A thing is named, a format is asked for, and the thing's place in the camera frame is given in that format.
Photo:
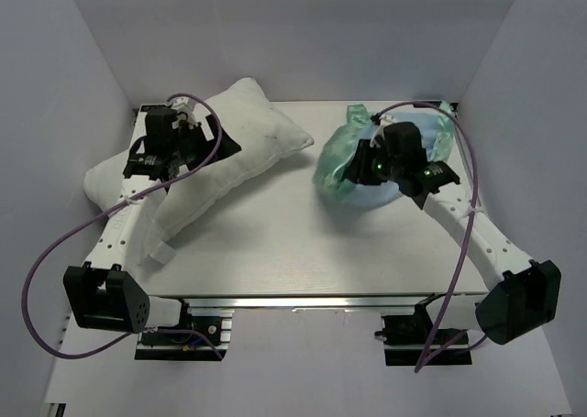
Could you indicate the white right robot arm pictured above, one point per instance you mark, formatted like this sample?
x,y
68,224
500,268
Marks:
x,y
522,294

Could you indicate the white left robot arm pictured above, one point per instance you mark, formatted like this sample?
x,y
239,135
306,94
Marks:
x,y
102,291

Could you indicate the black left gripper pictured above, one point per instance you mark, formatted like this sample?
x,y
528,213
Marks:
x,y
198,132

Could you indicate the white pillow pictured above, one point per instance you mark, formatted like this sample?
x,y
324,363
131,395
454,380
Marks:
x,y
265,134

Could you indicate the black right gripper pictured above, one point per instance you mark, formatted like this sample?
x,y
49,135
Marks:
x,y
359,171

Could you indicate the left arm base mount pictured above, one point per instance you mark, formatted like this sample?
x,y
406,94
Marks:
x,y
202,334

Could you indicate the aluminium front table rail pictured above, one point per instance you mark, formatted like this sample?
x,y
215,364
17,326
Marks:
x,y
376,302

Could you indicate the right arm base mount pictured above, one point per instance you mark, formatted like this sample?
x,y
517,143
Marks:
x,y
404,337

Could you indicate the blue green satin pillowcase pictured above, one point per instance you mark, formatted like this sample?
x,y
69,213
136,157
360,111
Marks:
x,y
437,134

